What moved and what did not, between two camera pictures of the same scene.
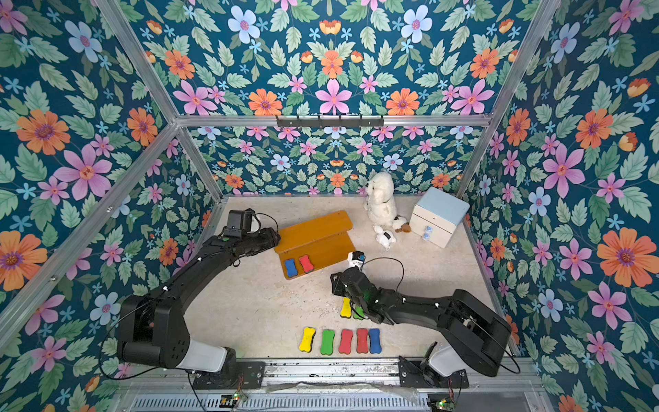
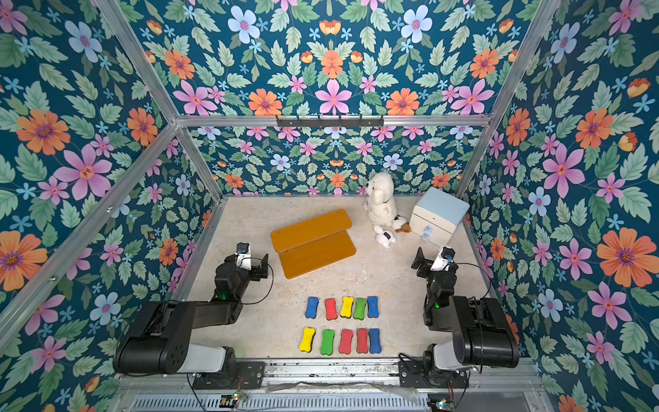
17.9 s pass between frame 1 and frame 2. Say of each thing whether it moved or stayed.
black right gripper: moved
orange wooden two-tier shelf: stayed
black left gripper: moved
